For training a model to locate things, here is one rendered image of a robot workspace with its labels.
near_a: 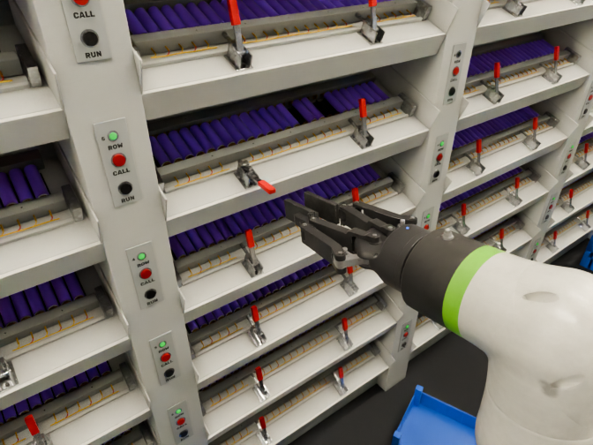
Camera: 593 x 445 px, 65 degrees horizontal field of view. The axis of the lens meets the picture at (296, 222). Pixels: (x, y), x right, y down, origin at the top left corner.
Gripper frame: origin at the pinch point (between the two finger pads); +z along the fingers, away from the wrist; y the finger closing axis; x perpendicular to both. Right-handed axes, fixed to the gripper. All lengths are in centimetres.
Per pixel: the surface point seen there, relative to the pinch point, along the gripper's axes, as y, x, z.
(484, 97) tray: 69, 0, 19
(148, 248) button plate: -18.9, -5.1, 16.9
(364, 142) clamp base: 26.1, 0.0, 16.8
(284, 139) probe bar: 11.0, 3.7, 21.7
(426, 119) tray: 44.8, 0.3, 17.0
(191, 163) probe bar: -7.5, 4.2, 21.7
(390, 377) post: 46, -85, 29
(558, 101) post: 115, -11, 24
